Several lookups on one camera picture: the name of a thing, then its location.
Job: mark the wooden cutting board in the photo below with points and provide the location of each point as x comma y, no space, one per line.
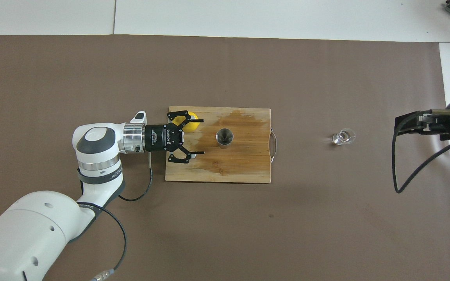
240,168

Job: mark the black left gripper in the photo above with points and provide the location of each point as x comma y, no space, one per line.
158,137

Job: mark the steel double jigger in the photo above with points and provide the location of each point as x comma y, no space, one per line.
224,136

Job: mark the brown paper table mat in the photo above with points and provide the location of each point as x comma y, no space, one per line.
248,234

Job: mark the small clear glass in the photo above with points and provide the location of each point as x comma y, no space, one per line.
342,137

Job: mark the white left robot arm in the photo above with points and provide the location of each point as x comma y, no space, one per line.
25,234

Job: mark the yellow lemon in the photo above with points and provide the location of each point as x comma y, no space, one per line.
190,127

